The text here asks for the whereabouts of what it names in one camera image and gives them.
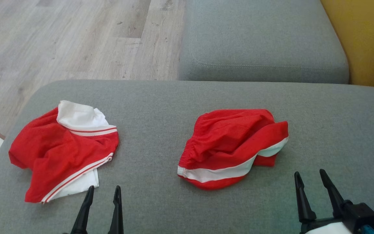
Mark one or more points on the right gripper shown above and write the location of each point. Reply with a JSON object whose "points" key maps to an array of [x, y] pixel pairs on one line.
{"points": [[362, 217]]}

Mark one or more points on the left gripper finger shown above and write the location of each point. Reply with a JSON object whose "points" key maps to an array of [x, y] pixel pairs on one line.
{"points": [[83, 214], [117, 214]]}

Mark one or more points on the red white striped jersey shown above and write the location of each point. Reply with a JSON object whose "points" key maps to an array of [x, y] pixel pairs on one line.
{"points": [[50, 152]]}

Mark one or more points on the red shorts with white band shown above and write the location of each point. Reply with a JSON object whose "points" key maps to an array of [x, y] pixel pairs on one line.
{"points": [[226, 143]]}

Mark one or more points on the large grey sofa seat cushion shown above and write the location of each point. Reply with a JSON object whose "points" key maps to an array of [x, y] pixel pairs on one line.
{"points": [[161, 113]]}

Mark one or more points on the small grey sofa cushion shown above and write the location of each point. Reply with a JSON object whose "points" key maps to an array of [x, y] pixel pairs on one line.
{"points": [[258, 35]]}

